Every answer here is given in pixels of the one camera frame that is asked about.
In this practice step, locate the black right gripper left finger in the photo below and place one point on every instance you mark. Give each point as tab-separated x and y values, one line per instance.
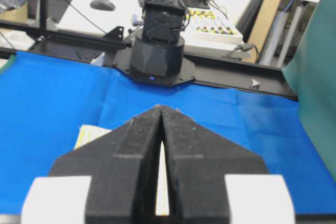
123	166

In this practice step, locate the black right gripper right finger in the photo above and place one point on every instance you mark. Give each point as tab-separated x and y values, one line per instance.
197	161

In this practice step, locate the yellow striped towel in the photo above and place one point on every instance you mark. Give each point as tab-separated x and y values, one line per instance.
88	133

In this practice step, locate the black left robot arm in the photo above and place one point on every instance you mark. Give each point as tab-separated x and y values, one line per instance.
160	37

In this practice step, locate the blue table cloth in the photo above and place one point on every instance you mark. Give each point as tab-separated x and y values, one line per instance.
45	101

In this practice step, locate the white screw parts box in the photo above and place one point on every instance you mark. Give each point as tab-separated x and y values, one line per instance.
211	25

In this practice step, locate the green backdrop curtain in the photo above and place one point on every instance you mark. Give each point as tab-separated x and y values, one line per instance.
311	75

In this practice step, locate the black computer mouse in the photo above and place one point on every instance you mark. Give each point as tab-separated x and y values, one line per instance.
105	5

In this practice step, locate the black metal frame rail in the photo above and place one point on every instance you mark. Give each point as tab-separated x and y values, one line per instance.
199	69

